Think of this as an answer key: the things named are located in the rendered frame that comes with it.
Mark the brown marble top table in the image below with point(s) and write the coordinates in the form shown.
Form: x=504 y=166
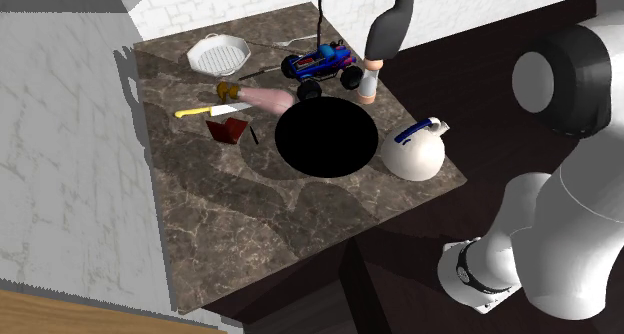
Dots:
x=219 y=216

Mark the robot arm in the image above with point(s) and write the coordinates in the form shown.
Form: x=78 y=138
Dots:
x=575 y=235

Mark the pink vase with gold bow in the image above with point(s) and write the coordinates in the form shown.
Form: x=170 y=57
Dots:
x=268 y=99

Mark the grey and white tall bottle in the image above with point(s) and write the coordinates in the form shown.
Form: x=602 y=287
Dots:
x=387 y=30

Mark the black pen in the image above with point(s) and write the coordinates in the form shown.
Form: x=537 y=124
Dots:
x=254 y=135

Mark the silver fork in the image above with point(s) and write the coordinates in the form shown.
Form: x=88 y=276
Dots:
x=297 y=40

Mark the blue toy monster truck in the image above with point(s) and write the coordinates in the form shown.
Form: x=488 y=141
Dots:
x=319 y=62

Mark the black round bowl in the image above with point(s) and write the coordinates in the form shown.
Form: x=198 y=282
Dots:
x=326 y=137

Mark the dark thin knife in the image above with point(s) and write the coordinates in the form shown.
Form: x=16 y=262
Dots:
x=258 y=72

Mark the white ridged grill pan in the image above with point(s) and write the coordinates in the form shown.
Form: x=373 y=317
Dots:
x=218 y=55

